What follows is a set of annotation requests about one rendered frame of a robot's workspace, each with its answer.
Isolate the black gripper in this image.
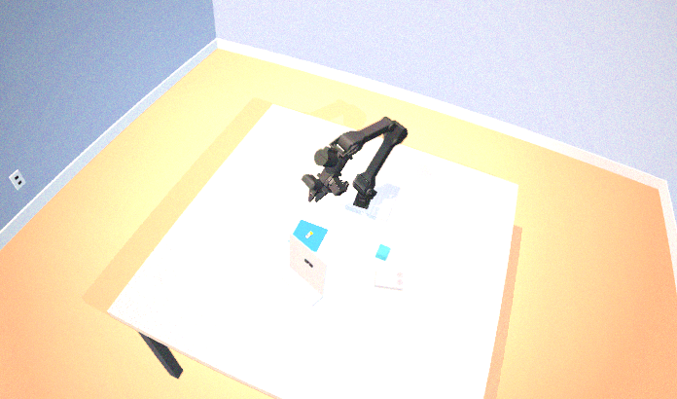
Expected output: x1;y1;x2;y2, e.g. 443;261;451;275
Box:
302;166;342;202

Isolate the blue flat square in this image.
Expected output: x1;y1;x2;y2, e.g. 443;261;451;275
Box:
292;220;328;252

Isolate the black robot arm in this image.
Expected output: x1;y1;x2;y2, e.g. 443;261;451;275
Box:
314;117;408;209

